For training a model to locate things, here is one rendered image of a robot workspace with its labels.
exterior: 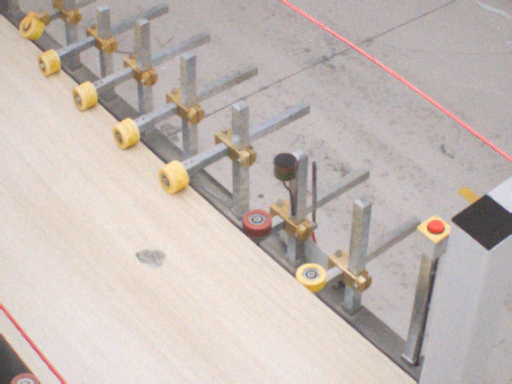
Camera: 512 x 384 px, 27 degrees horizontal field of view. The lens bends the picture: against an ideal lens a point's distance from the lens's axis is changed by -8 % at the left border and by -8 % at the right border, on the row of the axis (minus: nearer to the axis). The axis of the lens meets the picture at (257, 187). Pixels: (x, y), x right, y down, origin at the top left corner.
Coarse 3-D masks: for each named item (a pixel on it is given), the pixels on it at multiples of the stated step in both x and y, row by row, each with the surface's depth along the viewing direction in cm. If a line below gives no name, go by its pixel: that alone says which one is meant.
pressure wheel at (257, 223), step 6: (252, 210) 317; (258, 210) 317; (264, 210) 317; (246, 216) 315; (252, 216) 315; (258, 216) 315; (264, 216) 315; (270, 216) 315; (246, 222) 313; (252, 222) 314; (258, 222) 314; (264, 222) 313; (270, 222) 313; (246, 228) 313; (252, 228) 312; (258, 228) 312; (264, 228) 312; (270, 228) 314; (252, 234) 313; (258, 234) 313; (264, 234) 314; (258, 246) 321
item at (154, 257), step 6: (138, 252) 303; (144, 252) 304; (150, 252) 303; (156, 252) 304; (162, 252) 304; (138, 258) 303; (144, 258) 302; (150, 258) 303; (156, 258) 301; (162, 258) 303; (150, 264) 302; (156, 264) 301; (162, 264) 302
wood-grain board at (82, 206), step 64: (0, 64) 371; (0, 128) 345; (64, 128) 345; (0, 192) 323; (64, 192) 323; (128, 192) 323; (192, 192) 323; (0, 256) 303; (64, 256) 304; (128, 256) 304; (192, 256) 305; (256, 256) 305; (0, 320) 285; (64, 320) 286; (128, 320) 287; (192, 320) 287; (256, 320) 288; (320, 320) 288
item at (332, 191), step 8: (360, 168) 337; (352, 176) 334; (360, 176) 334; (368, 176) 337; (336, 184) 332; (344, 184) 332; (352, 184) 334; (320, 192) 329; (328, 192) 329; (336, 192) 330; (344, 192) 333; (320, 200) 327; (328, 200) 330; (272, 224) 319; (280, 224) 320; (272, 232) 320; (256, 240) 317
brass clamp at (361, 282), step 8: (328, 256) 310; (344, 256) 310; (328, 264) 311; (336, 264) 308; (344, 264) 307; (344, 272) 306; (344, 280) 308; (352, 280) 305; (360, 280) 303; (368, 280) 304; (352, 288) 306; (360, 288) 304
